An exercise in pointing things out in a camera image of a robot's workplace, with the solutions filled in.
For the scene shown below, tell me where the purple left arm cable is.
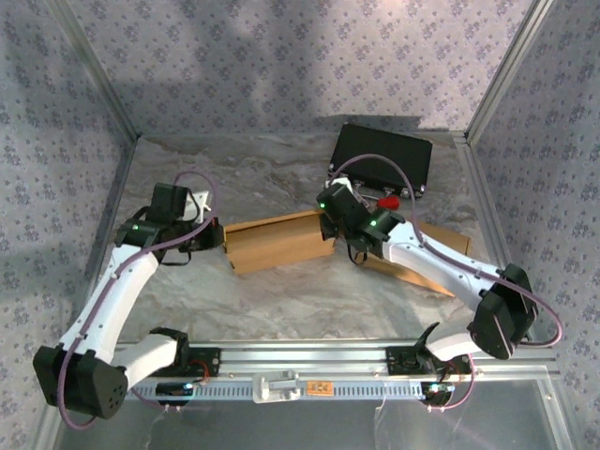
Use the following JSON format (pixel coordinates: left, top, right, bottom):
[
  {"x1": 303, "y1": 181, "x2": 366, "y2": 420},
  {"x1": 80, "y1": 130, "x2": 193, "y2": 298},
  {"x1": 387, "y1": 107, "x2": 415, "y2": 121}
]
[{"x1": 58, "y1": 171, "x2": 220, "y2": 430}]

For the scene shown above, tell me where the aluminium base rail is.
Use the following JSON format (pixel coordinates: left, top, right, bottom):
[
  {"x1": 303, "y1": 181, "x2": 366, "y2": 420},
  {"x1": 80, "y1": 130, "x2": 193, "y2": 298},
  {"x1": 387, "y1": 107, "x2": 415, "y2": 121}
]
[{"x1": 112, "y1": 340, "x2": 562, "y2": 379}]

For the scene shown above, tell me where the grey metal panel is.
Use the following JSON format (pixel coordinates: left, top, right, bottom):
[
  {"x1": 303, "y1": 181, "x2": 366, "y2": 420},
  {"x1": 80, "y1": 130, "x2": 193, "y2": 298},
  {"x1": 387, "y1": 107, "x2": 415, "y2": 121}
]
[{"x1": 55, "y1": 396, "x2": 563, "y2": 450}]

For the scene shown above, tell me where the brown cardboard mailer box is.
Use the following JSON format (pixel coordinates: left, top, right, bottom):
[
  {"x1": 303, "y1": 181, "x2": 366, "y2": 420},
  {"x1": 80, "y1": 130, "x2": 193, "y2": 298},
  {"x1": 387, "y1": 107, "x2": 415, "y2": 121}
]
[
  {"x1": 360, "y1": 219, "x2": 472, "y2": 298},
  {"x1": 223, "y1": 209, "x2": 337, "y2": 277}
]

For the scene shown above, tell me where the aluminium side rail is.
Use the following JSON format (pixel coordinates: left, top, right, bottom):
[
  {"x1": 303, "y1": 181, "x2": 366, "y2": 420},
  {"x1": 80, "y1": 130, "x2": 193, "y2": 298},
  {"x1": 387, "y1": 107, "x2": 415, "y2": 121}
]
[
  {"x1": 452, "y1": 133, "x2": 535, "y2": 341},
  {"x1": 60, "y1": 133, "x2": 142, "y2": 346}
]

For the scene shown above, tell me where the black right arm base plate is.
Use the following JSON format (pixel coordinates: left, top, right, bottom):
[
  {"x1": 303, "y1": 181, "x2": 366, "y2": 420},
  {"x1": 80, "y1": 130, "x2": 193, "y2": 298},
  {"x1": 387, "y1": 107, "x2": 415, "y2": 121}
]
[{"x1": 386, "y1": 346, "x2": 473, "y2": 376}]

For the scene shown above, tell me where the right controller circuit board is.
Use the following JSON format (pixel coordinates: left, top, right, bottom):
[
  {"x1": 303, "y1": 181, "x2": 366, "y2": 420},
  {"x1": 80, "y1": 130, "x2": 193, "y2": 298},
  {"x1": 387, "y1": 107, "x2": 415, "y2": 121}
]
[{"x1": 420, "y1": 382, "x2": 457, "y2": 408}]

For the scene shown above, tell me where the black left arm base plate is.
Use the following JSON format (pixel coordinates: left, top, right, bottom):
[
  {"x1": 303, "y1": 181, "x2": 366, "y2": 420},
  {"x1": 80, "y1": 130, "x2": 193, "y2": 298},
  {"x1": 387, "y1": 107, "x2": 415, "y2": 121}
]
[{"x1": 180, "y1": 347, "x2": 222, "y2": 379}]

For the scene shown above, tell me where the controller circuit board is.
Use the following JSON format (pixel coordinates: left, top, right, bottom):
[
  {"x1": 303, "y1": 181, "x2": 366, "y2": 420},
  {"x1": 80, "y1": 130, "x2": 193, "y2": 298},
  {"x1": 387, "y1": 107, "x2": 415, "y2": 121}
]
[
  {"x1": 156, "y1": 382, "x2": 196, "y2": 407},
  {"x1": 420, "y1": 382, "x2": 457, "y2": 408}
]

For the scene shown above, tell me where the left controller circuit board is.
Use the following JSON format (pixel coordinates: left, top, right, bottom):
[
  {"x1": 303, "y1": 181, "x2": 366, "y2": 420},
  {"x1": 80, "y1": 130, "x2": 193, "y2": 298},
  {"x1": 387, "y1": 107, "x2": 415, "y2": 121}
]
[{"x1": 156, "y1": 382, "x2": 196, "y2": 407}]

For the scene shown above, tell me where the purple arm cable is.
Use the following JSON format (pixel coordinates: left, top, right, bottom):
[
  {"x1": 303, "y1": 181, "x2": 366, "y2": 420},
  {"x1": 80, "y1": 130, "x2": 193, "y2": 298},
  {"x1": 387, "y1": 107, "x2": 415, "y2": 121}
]
[
  {"x1": 330, "y1": 154, "x2": 563, "y2": 414},
  {"x1": 58, "y1": 171, "x2": 220, "y2": 430}
]

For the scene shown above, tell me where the marble pattern table cover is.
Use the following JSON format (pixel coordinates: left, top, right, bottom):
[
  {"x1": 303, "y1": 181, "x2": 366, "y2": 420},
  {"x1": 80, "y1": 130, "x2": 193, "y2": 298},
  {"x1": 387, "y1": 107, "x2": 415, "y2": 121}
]
[{"x1": 83, "y1": 133, "x2": 512, "y2": 341}]

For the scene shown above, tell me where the black hard case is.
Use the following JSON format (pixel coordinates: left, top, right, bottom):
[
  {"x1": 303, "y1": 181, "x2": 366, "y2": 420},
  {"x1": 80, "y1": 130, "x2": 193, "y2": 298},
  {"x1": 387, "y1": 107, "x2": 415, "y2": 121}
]
[{"x1": 327, "y1": 123, "x2": 433, "y2": 201}]

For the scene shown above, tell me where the grey slotted cable duct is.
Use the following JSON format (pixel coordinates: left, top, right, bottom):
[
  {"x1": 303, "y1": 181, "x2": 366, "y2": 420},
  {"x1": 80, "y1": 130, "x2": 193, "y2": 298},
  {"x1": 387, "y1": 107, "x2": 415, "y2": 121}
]
[{"x1": 130, "y1": 380, "x2": 458, "y2": 399}]

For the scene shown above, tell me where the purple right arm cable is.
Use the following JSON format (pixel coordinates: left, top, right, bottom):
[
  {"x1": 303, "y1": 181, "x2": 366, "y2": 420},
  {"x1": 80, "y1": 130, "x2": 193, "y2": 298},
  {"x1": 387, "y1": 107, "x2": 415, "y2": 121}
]
[{"x1": 330, "y1": 154, "x2": 563, "y2": 414}]

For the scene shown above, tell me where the white plastic clamp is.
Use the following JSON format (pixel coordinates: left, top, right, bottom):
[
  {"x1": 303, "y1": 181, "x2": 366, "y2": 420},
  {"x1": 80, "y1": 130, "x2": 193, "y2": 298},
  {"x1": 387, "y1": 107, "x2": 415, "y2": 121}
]
[{"x1": 251, "y1": 369, "x2": 301, "y2": 404}]

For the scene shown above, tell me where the aluminium frame post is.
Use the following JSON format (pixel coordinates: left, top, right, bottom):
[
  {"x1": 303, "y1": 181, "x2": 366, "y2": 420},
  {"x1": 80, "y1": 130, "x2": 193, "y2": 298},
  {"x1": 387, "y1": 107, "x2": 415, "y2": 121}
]
[
  {"x1": 463, "y1": 0, "x2": 557, "y2": 142},
  {"x1": 46, "y1": 0, "x2": 142, "y2": 142}
]

